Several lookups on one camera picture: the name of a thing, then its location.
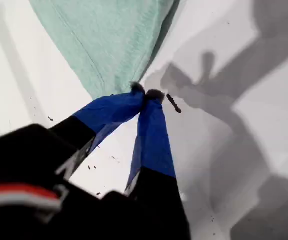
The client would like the small black strip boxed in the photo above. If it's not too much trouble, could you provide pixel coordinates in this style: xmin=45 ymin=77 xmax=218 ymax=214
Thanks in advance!
xmin=166 ymin=93 xmax=182 ymax=115

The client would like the pale green T-shirt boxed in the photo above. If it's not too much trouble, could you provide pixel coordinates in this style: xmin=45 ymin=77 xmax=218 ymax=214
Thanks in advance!
xmin=30 ymin=0 xmax=182 ymax=100

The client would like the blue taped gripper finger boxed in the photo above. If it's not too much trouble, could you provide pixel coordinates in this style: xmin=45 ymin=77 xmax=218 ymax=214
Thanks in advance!
xmin=124 ymin=88 xmax=192 ymax=240
xmin=48 ymin=81 xmax=145 ymax=154

